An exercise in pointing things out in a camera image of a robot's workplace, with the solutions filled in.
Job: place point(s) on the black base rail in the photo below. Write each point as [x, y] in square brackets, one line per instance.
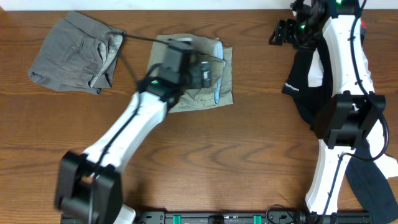
[272, 216]

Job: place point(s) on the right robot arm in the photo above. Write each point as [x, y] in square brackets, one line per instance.
[345, 121]

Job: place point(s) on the grey shorts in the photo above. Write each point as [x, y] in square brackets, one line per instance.
[78, 54]

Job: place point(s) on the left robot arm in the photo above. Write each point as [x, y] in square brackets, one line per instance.
[89, 185]

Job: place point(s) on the dark navy garment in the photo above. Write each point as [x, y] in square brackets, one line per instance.
[368, 181]

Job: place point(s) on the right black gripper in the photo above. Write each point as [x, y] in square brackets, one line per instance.
[285, 32]

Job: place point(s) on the black garment with logo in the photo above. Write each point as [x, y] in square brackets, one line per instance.
[308, 100]

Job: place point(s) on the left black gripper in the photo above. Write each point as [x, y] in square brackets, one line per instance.
[200, 71]

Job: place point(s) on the khaki shorts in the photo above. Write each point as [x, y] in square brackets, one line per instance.
[220, 92]

